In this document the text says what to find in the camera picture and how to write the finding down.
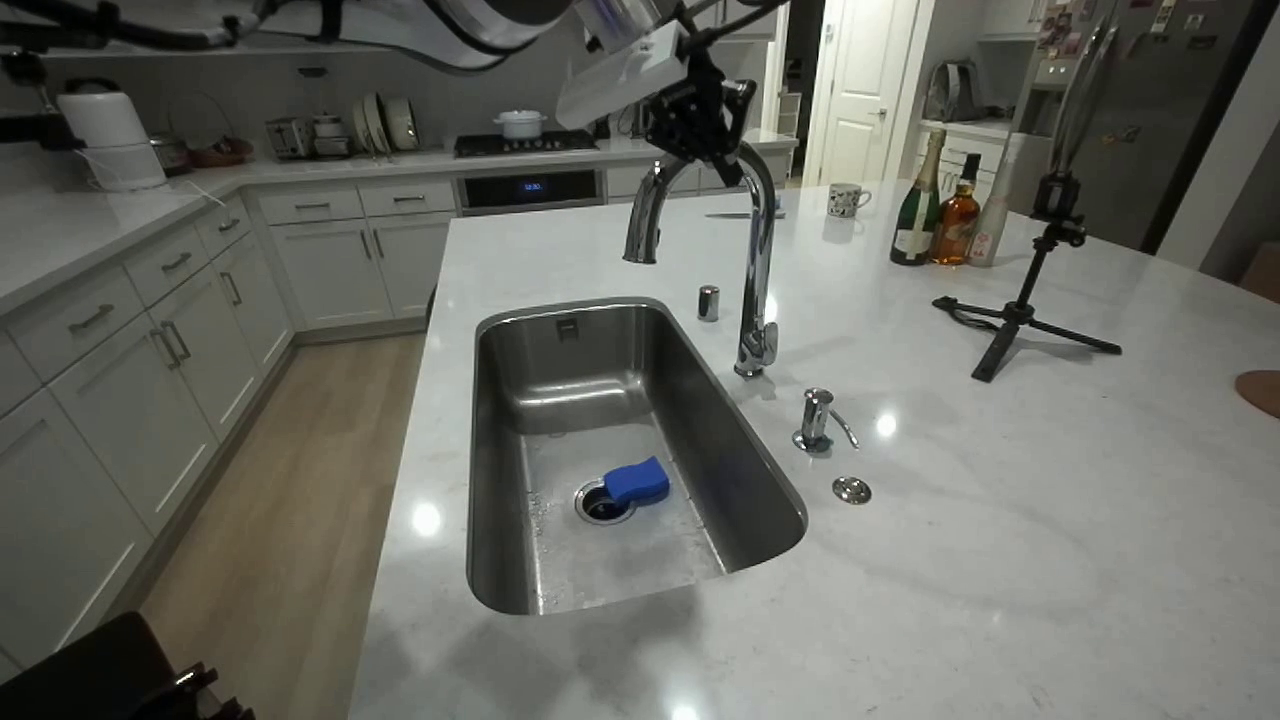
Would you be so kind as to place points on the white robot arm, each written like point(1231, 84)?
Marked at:
point(480, 35)

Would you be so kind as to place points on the chrome round countertop button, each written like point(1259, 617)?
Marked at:
point(849, 491)

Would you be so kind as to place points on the stainless steel sink basin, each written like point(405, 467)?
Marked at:
point(560, 396)

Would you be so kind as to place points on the amber liquor bottle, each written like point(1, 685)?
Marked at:
point(957, 219)

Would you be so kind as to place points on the grey ceramic mug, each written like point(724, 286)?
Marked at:
point(845, 196)

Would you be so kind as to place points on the green champagne bottle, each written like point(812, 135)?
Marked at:
point(916, 208)

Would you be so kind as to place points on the black camera tripod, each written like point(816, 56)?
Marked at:
point(1058, 219)

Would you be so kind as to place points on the small chrome cylinder cap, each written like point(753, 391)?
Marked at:
point(711, 300)

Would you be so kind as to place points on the white lower cabinets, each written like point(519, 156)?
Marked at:
point(128, 368)

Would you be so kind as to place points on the blue sponge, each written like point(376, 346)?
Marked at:
point(643, 482)

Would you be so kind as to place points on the black stovetop with pot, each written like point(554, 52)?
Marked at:
point(523, 128)

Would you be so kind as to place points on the stainless steel refrigerator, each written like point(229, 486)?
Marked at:
point(1161, 90)

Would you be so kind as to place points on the brown round coaster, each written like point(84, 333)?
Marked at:
point(1261, 391)

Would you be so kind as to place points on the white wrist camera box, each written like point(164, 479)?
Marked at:
point(625, 77)

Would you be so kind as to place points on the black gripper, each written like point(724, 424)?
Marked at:
point(702, 119)

